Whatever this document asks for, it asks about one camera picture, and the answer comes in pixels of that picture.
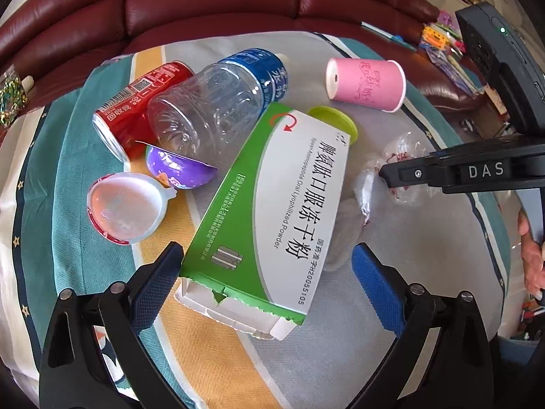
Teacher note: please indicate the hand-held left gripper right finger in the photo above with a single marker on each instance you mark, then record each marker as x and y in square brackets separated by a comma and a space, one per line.
[379, 289]

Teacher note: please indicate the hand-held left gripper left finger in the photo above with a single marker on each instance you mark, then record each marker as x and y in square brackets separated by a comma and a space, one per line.
[155, 285]

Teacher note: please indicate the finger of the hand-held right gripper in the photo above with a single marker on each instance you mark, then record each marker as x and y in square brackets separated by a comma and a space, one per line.
[408, 174]

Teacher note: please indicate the clear plastic wrapper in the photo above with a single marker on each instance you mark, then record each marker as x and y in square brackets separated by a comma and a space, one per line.
[404, 153]

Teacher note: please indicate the translucent plastic jelly cup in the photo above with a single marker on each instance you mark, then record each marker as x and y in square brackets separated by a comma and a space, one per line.
[123, 208]

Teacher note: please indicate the green plastic cup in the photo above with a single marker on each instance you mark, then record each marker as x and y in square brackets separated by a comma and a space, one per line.
[336, 119]

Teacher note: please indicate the pink paper cup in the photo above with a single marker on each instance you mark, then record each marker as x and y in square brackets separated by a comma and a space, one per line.
[366, 85]

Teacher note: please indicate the purple jelly cup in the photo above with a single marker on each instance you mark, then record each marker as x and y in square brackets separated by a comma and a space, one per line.
[170, 166]

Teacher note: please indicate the green white medicine box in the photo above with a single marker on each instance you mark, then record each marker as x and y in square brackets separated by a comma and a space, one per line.
[264, 204]

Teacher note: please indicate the red soda can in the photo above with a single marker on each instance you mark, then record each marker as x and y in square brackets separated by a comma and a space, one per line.
[136, 98]

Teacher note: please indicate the clear bottle with blue label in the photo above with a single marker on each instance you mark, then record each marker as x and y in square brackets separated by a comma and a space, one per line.
[204, 102]

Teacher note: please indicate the person's right hand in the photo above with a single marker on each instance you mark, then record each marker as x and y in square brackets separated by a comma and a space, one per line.
[530, 251]

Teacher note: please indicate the pile of colourful books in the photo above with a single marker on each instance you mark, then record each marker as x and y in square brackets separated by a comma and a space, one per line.
[443, 47]

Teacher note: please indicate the thin blue white book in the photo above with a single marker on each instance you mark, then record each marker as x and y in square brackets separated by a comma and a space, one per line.
[383, 30]

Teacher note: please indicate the bag of gold candies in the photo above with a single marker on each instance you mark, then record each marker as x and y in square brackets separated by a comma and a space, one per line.
[10, 93]

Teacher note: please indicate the dark red leather sofa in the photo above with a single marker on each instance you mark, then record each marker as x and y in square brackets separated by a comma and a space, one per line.
[213, 4]

